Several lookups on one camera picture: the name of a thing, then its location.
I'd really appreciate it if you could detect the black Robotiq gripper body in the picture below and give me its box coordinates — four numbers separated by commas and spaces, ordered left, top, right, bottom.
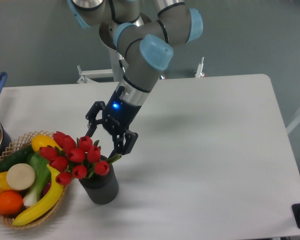
102, 86, 141, 136

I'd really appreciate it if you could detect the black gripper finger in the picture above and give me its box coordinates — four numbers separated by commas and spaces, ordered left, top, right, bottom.
85, 101, 106, 138
109, 129, 139, 158

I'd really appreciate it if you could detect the red tulip bouquet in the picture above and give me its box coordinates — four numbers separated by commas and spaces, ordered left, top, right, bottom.
39, 131, 121, 186

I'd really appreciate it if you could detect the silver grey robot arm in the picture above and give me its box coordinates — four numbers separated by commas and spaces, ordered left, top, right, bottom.
68, 0, 204, 157

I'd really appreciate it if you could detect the dark grey ribbed vase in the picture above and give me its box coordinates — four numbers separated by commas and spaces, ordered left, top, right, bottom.
79, 165, 119, 205

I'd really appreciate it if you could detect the yellow lemon squash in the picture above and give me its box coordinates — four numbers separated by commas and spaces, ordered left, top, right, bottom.
31, 134, 62, 152

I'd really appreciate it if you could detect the green bok choy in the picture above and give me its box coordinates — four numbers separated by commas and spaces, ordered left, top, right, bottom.
23, 151, 51, 208

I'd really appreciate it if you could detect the woven wicker basket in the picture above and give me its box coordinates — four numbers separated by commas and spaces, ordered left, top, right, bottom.
0, 130, 69, 230

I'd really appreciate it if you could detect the yellow banana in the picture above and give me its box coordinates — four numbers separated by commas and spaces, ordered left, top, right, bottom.
12, 164, 65, 227

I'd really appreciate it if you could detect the green cucumber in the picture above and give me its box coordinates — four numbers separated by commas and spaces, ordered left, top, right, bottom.
0, 145, 34, 173

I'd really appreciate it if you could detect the beige round disc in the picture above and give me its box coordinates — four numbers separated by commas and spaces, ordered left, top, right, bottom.
6, 163, 36, 191

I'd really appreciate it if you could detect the orange fruit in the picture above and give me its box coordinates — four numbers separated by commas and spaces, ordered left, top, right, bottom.
0, 190, 24, 216

